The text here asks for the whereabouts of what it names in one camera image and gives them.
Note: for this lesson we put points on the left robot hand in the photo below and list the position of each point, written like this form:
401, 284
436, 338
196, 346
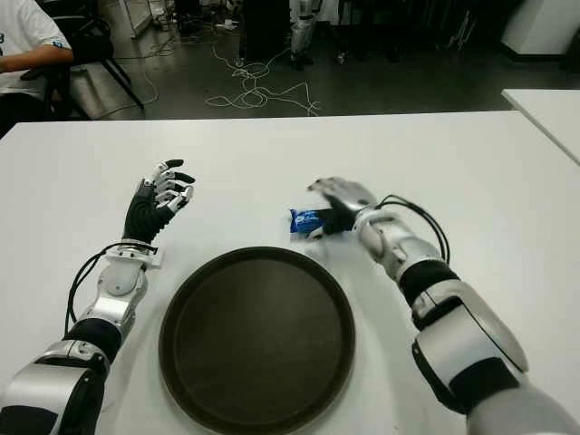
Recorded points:
142, 217

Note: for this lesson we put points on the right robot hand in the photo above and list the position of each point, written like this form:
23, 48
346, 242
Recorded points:
351, 197

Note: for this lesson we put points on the blue Oreo packet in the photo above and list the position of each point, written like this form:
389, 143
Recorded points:
303, 219

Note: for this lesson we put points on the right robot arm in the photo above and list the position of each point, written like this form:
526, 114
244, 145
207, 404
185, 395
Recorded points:
453, 326

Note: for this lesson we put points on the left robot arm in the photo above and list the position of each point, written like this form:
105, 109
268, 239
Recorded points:
118, 283

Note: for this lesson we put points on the round brown tray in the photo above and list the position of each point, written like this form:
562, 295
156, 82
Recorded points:
254, 335

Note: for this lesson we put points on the standing humanoid robot legs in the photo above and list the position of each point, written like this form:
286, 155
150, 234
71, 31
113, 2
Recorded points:
301, 31

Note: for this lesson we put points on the black chair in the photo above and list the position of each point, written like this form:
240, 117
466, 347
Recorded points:
90, 45

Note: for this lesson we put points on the metal folding stand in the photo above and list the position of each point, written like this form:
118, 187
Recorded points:
462, 31

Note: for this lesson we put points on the white side table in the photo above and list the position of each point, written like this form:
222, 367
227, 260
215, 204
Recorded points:
553, 113

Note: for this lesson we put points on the seated person white shirt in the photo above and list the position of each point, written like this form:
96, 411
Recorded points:
22, 27

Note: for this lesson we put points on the white cabinet black base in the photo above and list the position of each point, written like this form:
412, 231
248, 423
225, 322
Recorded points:
539, 27

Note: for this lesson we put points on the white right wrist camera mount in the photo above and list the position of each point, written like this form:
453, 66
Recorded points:
376, 217

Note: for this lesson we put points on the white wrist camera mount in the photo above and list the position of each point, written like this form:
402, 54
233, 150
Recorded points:
376, 217
154, 260

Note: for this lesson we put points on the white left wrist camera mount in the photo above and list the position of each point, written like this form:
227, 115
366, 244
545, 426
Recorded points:
154, 260

